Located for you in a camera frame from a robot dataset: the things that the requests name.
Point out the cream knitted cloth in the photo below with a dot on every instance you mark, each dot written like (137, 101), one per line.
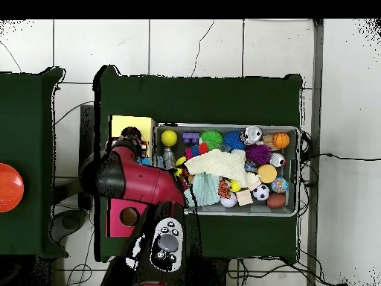
(220, 164)

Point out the mint green cloth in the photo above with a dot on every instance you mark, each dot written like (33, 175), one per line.
(205, 190)

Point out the white colourful patterned cloth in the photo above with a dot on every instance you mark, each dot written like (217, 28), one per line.
(143, 146)

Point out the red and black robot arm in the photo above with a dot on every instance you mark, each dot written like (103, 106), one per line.
(143, 178)

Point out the wooden box with three holes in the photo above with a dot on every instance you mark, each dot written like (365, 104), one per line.
(131, 122)

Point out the silver mesh bin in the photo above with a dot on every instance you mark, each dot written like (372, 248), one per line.
(268, 210)

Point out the green spiky ball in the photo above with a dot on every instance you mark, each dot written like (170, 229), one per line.
(211, 138)

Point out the yellow ball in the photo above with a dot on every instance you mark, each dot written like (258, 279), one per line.
(168, 138)

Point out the blue spiky ball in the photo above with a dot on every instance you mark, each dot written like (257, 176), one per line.
(234, 140)

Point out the dark green table cloth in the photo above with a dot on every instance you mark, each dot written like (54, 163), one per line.
(26, 119)
(193, 98)

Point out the purple spiky toy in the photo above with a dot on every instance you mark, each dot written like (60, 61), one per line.
(257, 153)

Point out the peach foam ball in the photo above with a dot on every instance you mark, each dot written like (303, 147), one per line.
(267, 173)

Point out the orange basketball toy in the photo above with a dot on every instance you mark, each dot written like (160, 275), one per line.
(281, 140)

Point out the globe print ball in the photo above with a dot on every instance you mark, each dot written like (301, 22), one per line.
(279, 184)

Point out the orange bowl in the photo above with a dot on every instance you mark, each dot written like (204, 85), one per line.
(9, 187)

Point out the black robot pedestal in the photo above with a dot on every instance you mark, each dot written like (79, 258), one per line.
(214, 274)

